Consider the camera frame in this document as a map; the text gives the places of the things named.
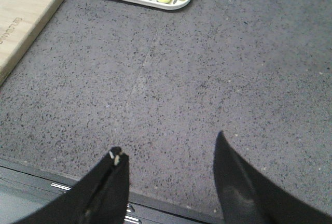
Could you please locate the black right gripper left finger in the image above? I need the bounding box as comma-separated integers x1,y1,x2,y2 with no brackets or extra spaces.
18,147,129,223

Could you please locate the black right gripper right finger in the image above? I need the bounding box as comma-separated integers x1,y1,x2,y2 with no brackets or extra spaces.
213,132,331,223

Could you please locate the wooden cutting board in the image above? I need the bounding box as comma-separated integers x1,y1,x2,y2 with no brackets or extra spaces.
1,0,64,83

